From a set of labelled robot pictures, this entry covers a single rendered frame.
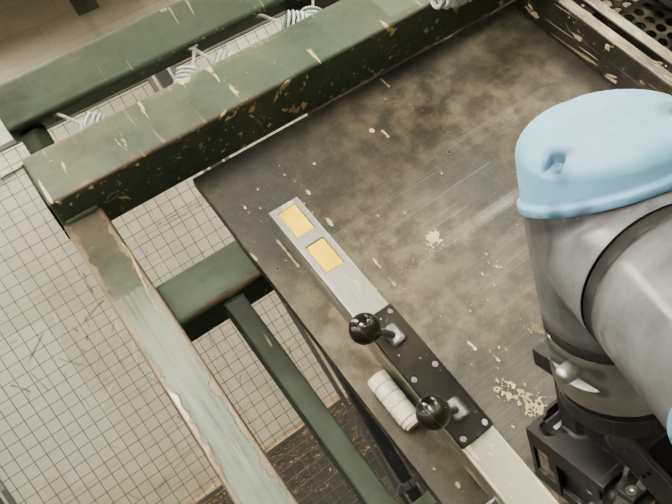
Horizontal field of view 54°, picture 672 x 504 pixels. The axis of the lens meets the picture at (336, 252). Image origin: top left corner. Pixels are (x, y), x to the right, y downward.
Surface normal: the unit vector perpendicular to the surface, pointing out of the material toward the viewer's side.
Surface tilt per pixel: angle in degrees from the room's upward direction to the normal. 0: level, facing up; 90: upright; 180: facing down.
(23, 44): 90
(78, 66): 90
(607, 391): 103
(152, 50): 90
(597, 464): 28
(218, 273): 58
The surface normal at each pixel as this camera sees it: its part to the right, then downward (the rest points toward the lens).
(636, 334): -0.97, -0.04
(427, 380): -0.01, -0.50
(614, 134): -0.30, -0.78
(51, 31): 0.32, -0.07
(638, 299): -0.89, -0.28
